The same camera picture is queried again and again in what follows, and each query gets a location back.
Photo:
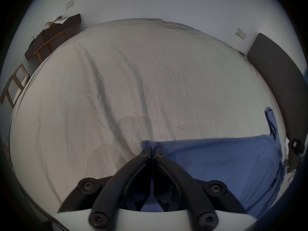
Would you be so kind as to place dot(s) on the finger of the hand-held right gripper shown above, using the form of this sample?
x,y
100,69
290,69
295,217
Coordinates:
x,y
296,150

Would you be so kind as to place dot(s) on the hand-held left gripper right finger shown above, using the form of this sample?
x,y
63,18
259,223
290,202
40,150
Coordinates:
x,y
187,189

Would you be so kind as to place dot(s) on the dark wooden table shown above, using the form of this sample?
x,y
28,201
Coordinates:
x,y
51,36

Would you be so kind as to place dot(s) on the bed with beige sheet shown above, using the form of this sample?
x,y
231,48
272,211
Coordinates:
x,y
134,85

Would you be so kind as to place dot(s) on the wooden chair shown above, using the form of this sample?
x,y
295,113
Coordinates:
x,y
14,85

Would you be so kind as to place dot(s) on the blue shirt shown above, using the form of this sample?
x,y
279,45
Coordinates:
x,y
221,162

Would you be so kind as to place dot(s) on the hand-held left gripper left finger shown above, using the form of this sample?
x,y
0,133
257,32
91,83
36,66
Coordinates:
x,y
113,189

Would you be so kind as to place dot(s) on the dark padded headboard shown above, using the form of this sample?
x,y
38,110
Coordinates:
x,y
276,66

